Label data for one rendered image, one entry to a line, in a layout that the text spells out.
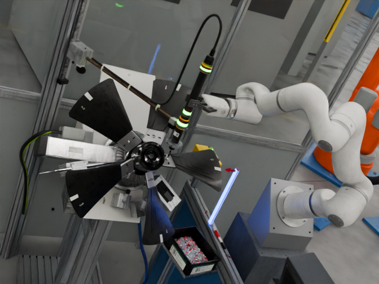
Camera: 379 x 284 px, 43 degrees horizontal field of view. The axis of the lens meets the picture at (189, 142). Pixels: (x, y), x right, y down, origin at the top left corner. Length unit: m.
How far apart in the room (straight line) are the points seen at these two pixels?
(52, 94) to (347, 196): 1.41
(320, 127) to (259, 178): 1.67
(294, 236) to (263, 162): 1.01
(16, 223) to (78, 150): 0.96
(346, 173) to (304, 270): 0.39
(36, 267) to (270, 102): 1.71
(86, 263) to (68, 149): 0.69
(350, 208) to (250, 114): 0.53
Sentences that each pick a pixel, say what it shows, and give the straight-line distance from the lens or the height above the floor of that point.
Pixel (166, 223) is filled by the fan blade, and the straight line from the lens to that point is 2.07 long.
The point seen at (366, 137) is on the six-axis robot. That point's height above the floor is 0.58.
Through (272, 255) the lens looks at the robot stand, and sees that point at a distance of 2.28.
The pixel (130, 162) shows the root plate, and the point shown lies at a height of 1.17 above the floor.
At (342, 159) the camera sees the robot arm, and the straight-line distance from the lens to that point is 1.83.
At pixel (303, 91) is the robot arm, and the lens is 1.73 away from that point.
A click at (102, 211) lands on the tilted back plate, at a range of 2.17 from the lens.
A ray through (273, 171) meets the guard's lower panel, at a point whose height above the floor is 0.78.
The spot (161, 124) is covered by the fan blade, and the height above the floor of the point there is 1.30.
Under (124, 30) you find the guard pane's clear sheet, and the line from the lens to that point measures 2.52.
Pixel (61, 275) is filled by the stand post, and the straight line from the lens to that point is 2.88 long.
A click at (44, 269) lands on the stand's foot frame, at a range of 2.98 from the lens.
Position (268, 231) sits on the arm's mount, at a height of 1.02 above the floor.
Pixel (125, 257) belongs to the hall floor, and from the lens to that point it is 3.30.
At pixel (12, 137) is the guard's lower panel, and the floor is 0.73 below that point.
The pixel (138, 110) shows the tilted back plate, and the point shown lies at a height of 1.22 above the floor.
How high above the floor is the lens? 2.18
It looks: 26 degrees down
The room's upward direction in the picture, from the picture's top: 24 degrees clockwise
